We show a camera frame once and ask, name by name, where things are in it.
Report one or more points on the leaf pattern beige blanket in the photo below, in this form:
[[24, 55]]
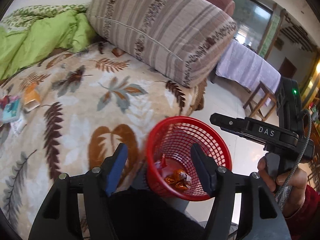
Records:
[[90, 102]]

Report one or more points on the teal small box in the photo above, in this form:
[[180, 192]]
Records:
[[11, 112]]

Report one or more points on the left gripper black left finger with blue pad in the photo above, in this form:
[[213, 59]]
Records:
[[58, 216]]

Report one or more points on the red white wrapper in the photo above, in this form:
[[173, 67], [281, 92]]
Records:
[[163, 166]]

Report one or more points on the orange snack packet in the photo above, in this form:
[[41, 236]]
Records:
[[31, 97]]

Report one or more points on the glass door wooden frame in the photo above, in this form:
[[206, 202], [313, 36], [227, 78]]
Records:
[[259, 23]]

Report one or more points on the orange foil wrapper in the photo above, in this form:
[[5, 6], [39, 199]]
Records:
[[179, 180]]

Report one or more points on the red mesh plastic basket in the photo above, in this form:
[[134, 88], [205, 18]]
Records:
[[174, 137]]

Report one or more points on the brown wooden stool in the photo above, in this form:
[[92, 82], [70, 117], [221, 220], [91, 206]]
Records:
[[255, 107]]

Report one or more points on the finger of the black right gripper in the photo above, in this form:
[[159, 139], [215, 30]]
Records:
[[229, 124]]

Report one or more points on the white paper packet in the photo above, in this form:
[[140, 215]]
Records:
[[18, 125]]

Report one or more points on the striped floral pillow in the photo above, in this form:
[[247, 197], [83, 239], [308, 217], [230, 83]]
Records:
[[181, 39]]

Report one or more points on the lilac tablecloth table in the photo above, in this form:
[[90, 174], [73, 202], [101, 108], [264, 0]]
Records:
[[248, 69]]

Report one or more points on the green quilt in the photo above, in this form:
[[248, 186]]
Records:
[[30, 34]]

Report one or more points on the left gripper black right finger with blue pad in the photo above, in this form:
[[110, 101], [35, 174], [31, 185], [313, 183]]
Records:
[[260, 215]]

